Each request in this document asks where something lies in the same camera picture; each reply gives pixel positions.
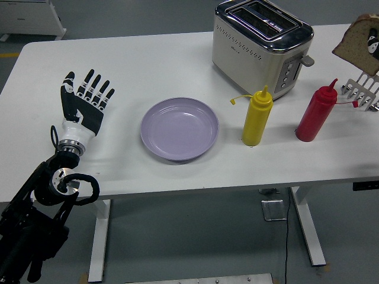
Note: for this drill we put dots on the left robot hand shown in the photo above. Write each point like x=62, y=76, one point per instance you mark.
x=80, y=112

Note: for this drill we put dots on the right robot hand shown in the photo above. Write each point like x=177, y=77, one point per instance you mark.
x=373, y=44

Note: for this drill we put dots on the brown bread slice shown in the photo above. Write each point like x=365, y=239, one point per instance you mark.
x=355, y=44

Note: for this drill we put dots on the purple round plate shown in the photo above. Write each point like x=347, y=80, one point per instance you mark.
x=177, y=130

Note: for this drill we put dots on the cream and chrome toaster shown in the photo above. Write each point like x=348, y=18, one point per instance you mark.
x=242, y=59

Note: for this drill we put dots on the white background machine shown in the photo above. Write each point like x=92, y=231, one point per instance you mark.
x=26, y=17

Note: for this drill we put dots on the square metal floor plate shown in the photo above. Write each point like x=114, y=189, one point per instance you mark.
x=274, y=210

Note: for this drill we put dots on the metal toast rack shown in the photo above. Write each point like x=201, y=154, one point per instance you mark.
x=361, y=91

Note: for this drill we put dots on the red squeeze bottle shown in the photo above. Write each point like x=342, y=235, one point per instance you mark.
x=314, y=121

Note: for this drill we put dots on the white table leg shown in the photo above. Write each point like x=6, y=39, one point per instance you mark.
x=308, y=227
x=99, y=242

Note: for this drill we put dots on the yellow squeeze bottle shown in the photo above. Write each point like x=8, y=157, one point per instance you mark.
x=256, y=124

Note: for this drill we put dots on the black table control panel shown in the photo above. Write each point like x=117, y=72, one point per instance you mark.
x=364, y=186

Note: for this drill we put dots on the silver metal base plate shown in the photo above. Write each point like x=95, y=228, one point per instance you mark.
x=237, y=278
x=163, y=279

